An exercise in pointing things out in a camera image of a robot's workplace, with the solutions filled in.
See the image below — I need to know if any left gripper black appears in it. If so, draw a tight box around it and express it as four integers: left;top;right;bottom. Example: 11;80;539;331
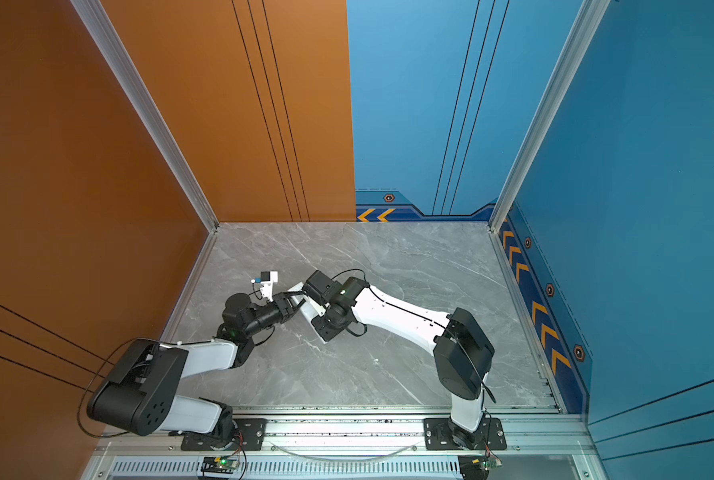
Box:
243;292;303;342

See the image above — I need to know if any white remote control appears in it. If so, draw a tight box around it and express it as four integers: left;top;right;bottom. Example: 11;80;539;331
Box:
288;282;326;322

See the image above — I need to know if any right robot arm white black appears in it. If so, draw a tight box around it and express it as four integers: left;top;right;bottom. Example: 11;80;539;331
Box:
290;270;495;450

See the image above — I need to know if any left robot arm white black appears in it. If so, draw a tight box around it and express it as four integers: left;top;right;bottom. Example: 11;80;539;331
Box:
86;291;305;450

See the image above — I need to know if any left circuit board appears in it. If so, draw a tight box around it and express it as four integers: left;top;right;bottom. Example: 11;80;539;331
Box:
199;456;243;479

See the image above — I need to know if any circuit board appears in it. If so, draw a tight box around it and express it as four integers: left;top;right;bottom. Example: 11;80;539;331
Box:
458;456;503;480
199;456;243;479

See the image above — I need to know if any right circuit board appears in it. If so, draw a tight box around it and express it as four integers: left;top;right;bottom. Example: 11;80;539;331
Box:
458;456;503;480

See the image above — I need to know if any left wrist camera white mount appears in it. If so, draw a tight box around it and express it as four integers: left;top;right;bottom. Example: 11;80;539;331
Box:
251;270;279;300

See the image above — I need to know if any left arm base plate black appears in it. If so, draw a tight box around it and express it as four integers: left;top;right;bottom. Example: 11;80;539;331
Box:
181;418;267;452

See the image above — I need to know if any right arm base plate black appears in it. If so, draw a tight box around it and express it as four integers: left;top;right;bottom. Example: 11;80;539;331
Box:
423;417;508;451

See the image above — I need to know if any white slotted cable duct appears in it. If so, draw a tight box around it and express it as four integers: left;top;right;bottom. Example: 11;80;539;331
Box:
99;455;463;479

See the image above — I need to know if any left aluminium corner post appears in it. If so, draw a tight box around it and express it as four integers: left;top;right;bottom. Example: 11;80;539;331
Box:
71;0;219;234

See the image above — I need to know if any aluminium corner post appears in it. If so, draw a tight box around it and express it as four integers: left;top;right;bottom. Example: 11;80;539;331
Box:
71;0;219;234
489;0;610;234

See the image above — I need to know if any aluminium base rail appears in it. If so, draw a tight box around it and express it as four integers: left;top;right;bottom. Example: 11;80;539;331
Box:
92;410;598;460

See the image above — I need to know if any right aluminium corner post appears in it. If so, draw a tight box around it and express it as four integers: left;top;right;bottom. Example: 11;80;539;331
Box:
489;0;610;234

